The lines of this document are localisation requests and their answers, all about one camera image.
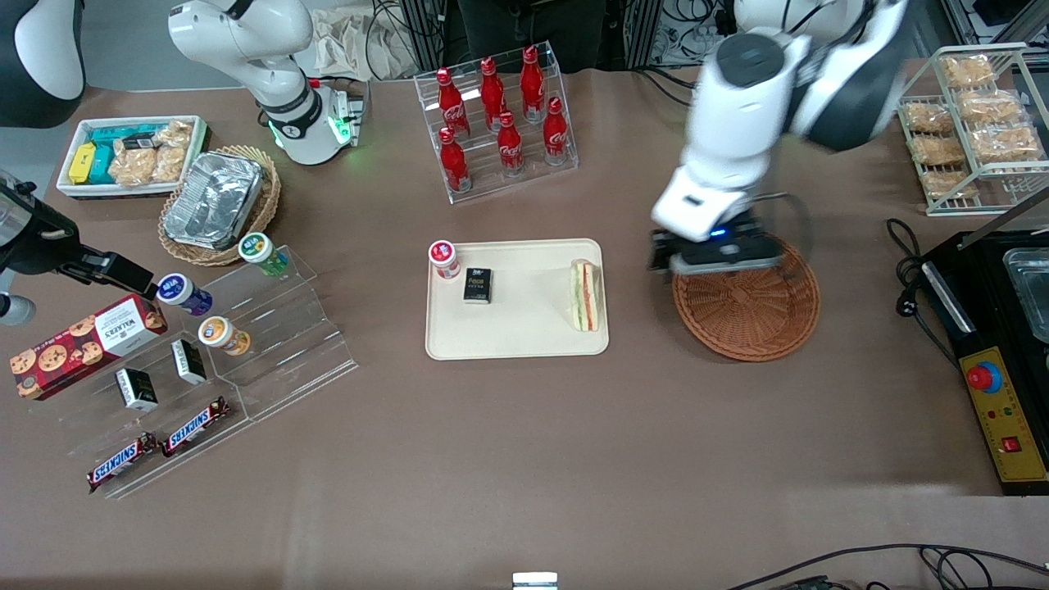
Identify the green yogurt cup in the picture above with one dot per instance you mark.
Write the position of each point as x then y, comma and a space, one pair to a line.
261, 250

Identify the short teal snack pack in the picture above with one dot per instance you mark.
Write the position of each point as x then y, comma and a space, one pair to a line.
105, 164

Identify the yellow snack pack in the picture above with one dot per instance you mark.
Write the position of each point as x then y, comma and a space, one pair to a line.
82, 164

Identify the white arm base module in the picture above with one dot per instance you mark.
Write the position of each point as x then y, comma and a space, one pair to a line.
348, 115

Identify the small black white box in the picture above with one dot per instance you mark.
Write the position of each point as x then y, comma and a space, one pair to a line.
188, 361
135, 389

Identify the black countertop appliance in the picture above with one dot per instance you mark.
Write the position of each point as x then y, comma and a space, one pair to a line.
975, 319

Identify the white power strip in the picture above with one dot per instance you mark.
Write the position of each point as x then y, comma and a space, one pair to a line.
697, 37

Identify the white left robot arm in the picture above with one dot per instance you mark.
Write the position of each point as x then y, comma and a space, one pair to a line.
737, 106

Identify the yellow control panel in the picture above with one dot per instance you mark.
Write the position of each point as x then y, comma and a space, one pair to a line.
1004, 418

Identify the Snickers bar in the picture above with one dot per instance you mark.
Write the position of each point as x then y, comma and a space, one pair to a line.
121, 461
195, 426

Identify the brown table cloth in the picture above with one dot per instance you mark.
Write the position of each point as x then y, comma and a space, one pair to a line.
492, 459

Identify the red emergency stop button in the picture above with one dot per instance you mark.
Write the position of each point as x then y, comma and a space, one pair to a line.
983, 377

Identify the red lid yogurt cup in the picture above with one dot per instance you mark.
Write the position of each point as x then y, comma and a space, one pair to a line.
443, 259

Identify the aluminium frame post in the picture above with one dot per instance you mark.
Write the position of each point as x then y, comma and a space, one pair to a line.
422, 33
643, 33

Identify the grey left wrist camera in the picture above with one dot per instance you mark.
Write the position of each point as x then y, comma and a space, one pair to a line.
729, 264

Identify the aluminium foil tray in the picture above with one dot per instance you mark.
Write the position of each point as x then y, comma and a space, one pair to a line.
213, 201

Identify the packed bread slice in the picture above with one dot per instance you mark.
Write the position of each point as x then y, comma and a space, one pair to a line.
938, 150
967, 70
946, 182
987, 105
1004, 143
926, 117

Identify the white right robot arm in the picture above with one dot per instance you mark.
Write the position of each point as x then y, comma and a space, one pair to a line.
246, 33

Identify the red cola bottle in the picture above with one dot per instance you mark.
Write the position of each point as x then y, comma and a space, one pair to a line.
492, 90
449, 102
510, 141
556, 129
452, 160
532, 78

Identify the purple yogurt cup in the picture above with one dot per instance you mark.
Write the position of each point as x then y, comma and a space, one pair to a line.
182, 292

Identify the white plastic bin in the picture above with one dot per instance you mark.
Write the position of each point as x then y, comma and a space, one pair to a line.
123, 192

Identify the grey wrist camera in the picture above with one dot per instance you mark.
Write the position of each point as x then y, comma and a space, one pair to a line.
16, 310
729, 264

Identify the long teal snack pack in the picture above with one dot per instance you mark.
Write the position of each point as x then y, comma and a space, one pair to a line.
123, 133

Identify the triangular sandwich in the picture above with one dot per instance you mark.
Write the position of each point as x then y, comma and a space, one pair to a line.
585, 295

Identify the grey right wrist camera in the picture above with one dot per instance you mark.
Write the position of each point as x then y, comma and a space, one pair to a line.
16, 310

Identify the brown round wicker basket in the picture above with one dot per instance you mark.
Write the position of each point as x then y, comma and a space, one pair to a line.
750, 315

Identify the orange yogurt cup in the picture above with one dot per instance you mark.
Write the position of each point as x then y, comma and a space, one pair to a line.
221, 334

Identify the person in dark clothing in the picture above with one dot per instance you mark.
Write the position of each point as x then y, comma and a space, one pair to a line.
533, 24

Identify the clear bag of cookies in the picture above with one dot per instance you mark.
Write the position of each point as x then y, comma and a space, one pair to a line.
174, 133
133, 164
170, 164

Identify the metal pan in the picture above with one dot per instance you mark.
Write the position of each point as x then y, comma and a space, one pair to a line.
1033, 287

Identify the light wicker basket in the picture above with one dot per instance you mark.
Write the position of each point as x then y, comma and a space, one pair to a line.
270, 197

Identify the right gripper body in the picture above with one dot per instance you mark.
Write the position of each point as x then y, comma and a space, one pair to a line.
39, 247

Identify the small white object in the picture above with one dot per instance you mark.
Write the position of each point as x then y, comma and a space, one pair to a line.
534, 580

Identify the small black Peace box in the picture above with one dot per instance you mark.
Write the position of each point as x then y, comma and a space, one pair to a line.
478, 285

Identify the beige cloth bag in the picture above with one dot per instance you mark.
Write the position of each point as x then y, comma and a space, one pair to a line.
344, 41

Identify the beige plastic tray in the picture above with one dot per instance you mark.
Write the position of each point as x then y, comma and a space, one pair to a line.
524, 328

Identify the clear acrylic stepped shelf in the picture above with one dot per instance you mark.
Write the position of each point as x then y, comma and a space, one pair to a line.
74, 426
287, 344

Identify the clear acrylic bottle rack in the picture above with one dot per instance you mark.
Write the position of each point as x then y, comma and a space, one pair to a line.
492, 185

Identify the red Walkers shortbread box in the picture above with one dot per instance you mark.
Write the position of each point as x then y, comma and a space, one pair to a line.
82, 344

